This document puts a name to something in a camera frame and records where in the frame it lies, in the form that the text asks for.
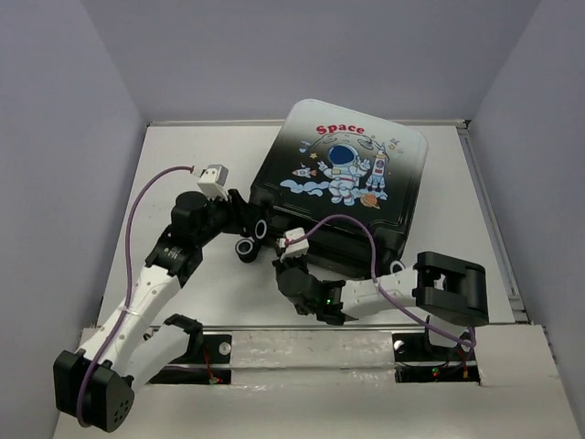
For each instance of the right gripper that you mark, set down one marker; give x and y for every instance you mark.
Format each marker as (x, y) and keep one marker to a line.
(286, 261)

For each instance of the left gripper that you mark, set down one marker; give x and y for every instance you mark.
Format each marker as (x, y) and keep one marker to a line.
(241, 213)

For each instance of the black and white suitcase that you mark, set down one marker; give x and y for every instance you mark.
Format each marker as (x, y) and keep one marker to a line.
(360, 170)

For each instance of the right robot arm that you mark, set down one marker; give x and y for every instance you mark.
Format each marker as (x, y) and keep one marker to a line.
(446, 295)

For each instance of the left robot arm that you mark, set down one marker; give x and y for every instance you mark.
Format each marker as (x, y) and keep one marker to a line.
(97, 382)

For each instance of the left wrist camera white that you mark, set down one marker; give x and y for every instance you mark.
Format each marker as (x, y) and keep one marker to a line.
(211, 182)

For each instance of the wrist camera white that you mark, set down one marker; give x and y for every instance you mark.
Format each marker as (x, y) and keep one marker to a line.
(211, 182)
(292, 244)

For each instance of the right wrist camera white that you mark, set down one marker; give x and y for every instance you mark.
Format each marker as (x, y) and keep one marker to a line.
(292, 244)

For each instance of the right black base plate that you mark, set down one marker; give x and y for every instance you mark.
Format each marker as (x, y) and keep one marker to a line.
(418, 361)

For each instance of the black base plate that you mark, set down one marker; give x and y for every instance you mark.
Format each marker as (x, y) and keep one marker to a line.
(204, 363)
(418, 361)

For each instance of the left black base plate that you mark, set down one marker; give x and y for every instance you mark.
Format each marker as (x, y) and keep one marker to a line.
(204, 363)

